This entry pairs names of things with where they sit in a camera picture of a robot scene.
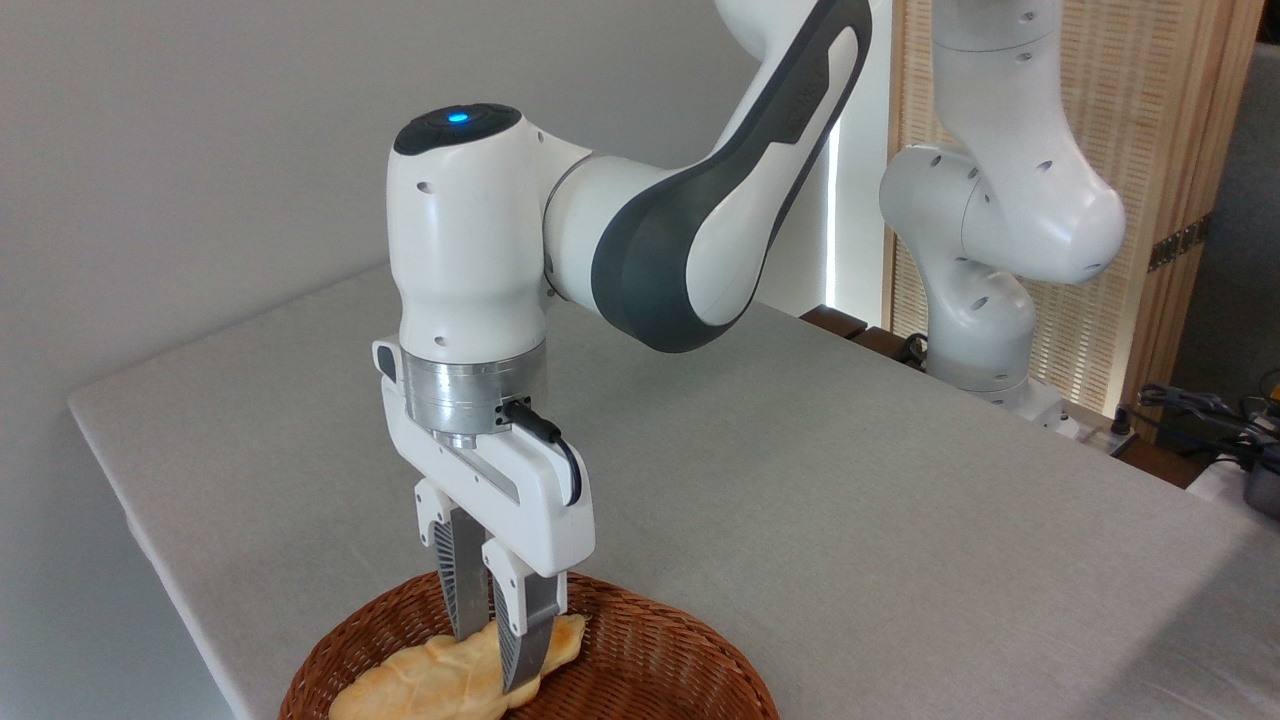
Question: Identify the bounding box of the brown wicker basket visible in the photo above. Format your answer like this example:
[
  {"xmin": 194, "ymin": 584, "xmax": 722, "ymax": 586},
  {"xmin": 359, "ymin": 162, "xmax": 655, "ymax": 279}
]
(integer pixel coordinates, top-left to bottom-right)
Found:
[{"xmin": 278, "ymin": 570, "xmax": 781, "ymax": 720}]

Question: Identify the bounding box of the grey tablecloth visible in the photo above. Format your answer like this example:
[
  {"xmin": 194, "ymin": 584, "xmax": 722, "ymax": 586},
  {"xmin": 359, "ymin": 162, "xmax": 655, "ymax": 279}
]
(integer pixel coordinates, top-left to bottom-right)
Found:
[{"xmin": 68, "ymin": 262, "xmax": 1280, "ymax": 720}]

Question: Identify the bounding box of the white power strip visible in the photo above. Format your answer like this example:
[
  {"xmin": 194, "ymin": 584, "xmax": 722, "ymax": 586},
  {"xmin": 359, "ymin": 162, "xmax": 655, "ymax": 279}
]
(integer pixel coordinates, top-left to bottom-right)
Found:
[{"xmin": 1045, "ymin": 398, "xmax": 1141, "ymax": 456}]

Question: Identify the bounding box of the dark wooden bench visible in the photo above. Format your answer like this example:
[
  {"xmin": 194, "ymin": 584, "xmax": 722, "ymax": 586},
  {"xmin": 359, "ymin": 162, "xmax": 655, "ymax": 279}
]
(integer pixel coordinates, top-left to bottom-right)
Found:
[{"xmin": 800, "ymin": 305, "xmax": 931, "ymax": 373}]

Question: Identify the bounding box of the bamboo folding screen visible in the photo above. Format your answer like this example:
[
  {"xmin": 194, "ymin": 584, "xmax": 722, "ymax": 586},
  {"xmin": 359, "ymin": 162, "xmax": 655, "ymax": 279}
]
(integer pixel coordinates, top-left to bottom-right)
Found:
[{"xmin": 885, "ymin": 0, "xmax": 1265, "ymax": 443}]

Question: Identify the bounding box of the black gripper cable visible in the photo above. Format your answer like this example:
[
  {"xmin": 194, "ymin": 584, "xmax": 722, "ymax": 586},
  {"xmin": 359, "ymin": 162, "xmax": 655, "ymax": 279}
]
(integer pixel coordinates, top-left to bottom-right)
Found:
[{"xmin": 503, "ymin": 398, "xmax": 584, "ymax": 507}]

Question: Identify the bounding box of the braided golden bread loaf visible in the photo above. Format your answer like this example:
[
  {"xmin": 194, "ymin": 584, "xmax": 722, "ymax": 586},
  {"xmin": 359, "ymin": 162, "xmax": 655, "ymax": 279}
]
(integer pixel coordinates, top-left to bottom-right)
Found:
[{"xmin": 328, "ymin": 613, "xmax": 587, "ymax": 720}]

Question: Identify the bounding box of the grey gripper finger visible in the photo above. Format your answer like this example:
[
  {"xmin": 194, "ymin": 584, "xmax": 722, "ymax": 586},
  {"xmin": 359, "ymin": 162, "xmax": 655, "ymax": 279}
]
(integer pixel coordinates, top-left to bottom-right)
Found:
[
  {"xmin": 482, "ymin": 538, "xmax": 569, "ymax": 695},
  {"xmin": 415, "ymin": 478, "xmax": 489, "ymax": 642}
]

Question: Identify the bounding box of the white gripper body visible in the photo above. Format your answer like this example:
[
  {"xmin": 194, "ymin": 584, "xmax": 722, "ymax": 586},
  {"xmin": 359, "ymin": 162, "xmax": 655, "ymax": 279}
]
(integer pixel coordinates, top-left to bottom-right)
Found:
[{"xmin": 382, "ymin": 385, "xmax": 597, "ymax": 579}]

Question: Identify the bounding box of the black cable bundle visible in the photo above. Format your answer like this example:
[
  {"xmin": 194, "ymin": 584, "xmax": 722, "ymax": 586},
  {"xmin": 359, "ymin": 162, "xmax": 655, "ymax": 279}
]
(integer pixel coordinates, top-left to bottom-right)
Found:
[{"xmin": 1135, "ymin": 372, "xmax": 1280, "ymax": 471}]

